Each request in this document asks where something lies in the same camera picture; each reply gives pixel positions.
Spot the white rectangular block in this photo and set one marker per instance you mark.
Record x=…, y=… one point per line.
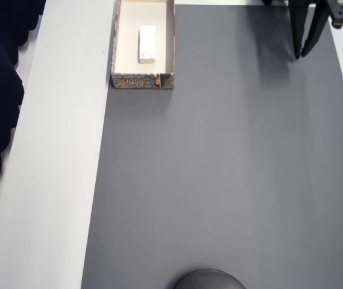
x=147, y=45

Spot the patterned open cardboard box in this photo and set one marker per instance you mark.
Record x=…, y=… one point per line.
x=142, y=83

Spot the grey rubber table mat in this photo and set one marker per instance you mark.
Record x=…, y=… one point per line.
x=219, y=180

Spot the black round stand base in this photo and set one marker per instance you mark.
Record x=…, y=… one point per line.
x=208, y=280

